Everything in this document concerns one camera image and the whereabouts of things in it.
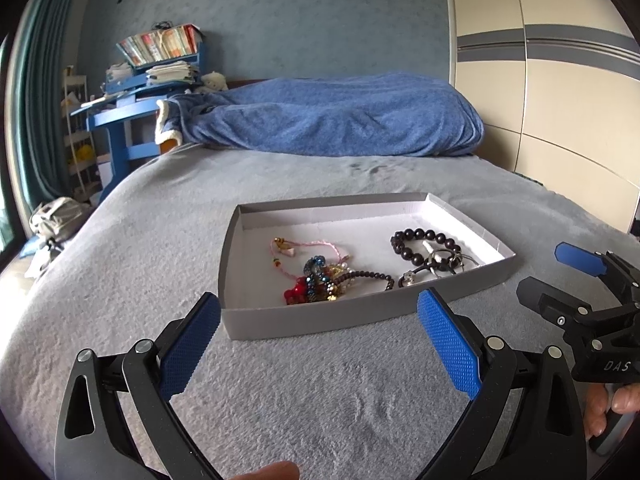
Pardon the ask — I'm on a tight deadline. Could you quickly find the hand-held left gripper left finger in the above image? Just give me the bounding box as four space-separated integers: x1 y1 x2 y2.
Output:
54 291 223 480

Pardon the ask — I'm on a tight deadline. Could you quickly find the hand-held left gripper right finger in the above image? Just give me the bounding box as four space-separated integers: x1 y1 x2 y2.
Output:
416 287 588 480

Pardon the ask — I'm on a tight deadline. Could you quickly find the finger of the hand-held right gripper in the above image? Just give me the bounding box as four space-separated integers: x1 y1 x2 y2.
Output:
555 242 640 306
516 276 594 334

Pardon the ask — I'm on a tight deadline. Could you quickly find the black cord bracelet with charm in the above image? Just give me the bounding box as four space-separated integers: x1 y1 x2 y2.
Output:
398 260 451 288

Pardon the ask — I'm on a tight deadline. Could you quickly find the silver wire bangle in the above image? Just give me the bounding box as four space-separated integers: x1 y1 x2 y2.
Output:
447 252 482 273
426 247 463 281

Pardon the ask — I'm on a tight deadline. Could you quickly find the dark red bead bracelet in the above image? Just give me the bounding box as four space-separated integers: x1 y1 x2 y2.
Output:
282 269 396 307

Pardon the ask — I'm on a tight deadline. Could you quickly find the grey cardboard box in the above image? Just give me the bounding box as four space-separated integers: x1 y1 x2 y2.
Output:
218 191 517 342

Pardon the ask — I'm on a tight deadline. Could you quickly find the gold chain bracelet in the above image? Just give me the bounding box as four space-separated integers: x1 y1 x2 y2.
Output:
325 267 356 303

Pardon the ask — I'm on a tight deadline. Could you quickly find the blue bead bracelet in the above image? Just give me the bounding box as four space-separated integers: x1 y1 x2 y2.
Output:
301 256 336 303

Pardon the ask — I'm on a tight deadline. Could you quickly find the person's right hand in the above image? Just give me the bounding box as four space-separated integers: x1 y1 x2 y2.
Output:
584 383 640 441

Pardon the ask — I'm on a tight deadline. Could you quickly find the person's left hand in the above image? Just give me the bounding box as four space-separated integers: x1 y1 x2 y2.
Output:
220 461 301 480

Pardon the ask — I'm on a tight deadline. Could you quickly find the beige wardrobe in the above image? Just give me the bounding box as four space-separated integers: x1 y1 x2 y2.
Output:
442 0 640 233

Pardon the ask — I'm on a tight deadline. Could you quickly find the grey bag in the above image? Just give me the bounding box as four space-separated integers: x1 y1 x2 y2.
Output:
29 197 93 251

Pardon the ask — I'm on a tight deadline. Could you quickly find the blue desk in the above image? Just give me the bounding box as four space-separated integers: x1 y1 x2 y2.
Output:
70 42 208 206

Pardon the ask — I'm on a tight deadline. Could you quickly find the blue blanket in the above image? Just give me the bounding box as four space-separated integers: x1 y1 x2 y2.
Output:
156 72 486 158

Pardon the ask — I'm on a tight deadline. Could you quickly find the white shelf rack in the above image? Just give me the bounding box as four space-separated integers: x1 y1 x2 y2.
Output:
61 65 103 206

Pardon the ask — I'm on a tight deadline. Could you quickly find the white plush toy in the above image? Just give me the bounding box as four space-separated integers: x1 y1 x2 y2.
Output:
200 72 230 93

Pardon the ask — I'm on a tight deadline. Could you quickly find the pile of papers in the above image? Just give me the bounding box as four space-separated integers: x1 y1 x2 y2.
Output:
105 60 201 86

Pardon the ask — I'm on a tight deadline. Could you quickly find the teal curtain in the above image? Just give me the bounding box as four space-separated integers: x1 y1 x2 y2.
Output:
5 0 86 206

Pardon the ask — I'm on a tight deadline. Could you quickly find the row of books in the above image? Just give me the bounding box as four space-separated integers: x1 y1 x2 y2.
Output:
116 24 206 67

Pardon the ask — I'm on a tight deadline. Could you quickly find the black bead bracelet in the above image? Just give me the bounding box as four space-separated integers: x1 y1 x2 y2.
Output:
390 229 463 266

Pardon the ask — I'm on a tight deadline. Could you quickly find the pink cord bracelet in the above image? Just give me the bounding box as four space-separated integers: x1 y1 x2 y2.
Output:
270 236 353 281

